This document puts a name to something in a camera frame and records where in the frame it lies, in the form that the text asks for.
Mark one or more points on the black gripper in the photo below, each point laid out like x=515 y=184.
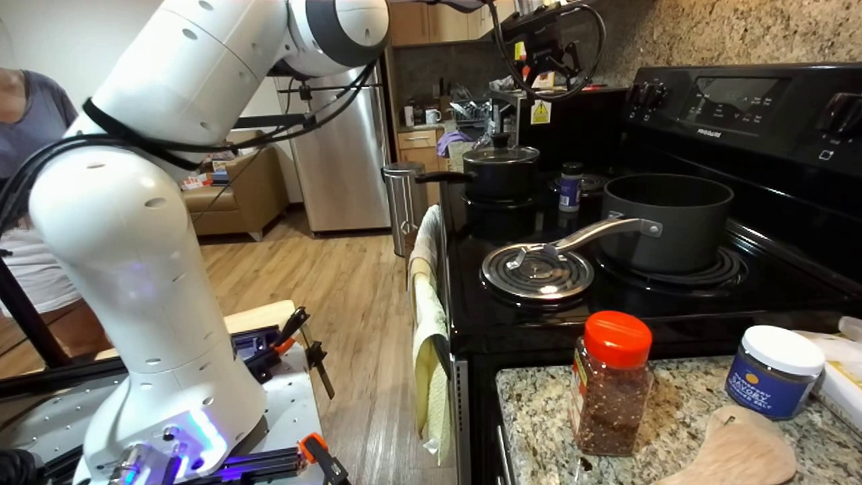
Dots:
x=544 y=41

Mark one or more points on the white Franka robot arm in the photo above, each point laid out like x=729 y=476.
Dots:
x=137 y=270

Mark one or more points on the black electric stove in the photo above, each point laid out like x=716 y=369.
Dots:
x=791 y=287

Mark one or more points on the blue jar white lid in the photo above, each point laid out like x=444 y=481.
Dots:
x=771 y=379

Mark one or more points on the black appliance yellow sticker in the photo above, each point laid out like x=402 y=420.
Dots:
x=583 y=136

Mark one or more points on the small blue-labelled bottle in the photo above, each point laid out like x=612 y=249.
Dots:
x=569 y=188

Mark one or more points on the white mug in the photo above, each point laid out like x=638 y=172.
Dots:
x=434 y=115

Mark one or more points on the wooden upper cabinet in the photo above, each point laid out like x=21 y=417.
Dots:
x=421 y=26

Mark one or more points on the steel trash can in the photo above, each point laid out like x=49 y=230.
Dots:
x=402 y=216

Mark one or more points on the stainless steel fridge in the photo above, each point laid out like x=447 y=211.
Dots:
x=347 y=179

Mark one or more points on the pale yellow dish towel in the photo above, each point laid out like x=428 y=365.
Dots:
x=429 y=339

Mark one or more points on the red-capped spice jar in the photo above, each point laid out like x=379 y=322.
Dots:
x=612 y=394

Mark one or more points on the brown sofa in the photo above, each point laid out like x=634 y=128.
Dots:
x=243 y=202

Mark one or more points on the orange black bar clamp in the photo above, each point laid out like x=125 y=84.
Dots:
x=311 y=351
x=313 y=454

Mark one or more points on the wooden spatula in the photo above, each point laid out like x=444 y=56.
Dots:
x=737 y=447

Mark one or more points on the white plastic container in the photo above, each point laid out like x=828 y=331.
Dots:
x=844 y=386

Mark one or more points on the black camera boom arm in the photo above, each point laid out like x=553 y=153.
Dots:
x=271 y=118

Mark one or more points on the black metal stand frame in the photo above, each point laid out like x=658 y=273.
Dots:
x=28 y=312

